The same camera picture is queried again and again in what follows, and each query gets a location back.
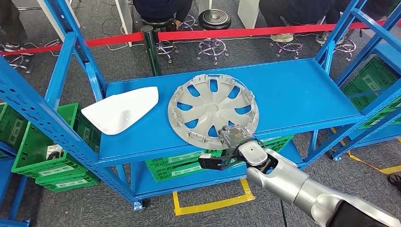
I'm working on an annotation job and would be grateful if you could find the grey plastic wheel cover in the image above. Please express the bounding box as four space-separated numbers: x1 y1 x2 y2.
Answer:
167 74 260 150

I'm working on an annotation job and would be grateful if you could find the white table leg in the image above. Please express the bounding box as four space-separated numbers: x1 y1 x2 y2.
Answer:
36 0 80 41
237 0 261 29
197 0 213 15
114 0 134 48

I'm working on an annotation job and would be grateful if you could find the black stanchion post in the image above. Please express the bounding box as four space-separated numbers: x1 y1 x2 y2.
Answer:
140 25 163 77

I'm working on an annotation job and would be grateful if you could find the silver and black part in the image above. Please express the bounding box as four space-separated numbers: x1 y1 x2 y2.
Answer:
45 144 65 161

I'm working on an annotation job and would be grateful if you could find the yellow floor tape strip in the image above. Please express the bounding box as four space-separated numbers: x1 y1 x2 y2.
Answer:
330 128 401 175

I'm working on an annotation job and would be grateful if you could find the yellow floor tape rectangle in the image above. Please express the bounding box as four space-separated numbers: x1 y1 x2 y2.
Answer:
172 178 256 217

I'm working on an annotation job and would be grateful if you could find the red barrier belt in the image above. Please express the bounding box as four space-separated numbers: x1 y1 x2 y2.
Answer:
157 20 387 41
0 31 145 56

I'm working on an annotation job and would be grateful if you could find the blue steel shelf rack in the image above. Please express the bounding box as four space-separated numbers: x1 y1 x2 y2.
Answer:
0 0 401 211
0 141 30 227
330 41 401 161

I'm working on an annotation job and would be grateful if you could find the black swivel stool chrome base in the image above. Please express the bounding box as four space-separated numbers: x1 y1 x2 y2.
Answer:
177 14 199 31
196 9 232 66
141 17 179 64
3 53 32 74
270 37 304 60
323 38 357 61

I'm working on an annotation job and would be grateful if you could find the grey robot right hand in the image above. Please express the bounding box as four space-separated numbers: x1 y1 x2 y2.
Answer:
218 124 253 148

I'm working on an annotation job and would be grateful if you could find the white plastic panel part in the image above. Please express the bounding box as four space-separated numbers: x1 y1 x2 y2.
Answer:
80 86 159 136

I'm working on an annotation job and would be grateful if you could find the person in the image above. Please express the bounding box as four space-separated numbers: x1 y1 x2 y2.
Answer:
258 0 336 44
314 0 401 45
0 0 34 56
133 0 193 30

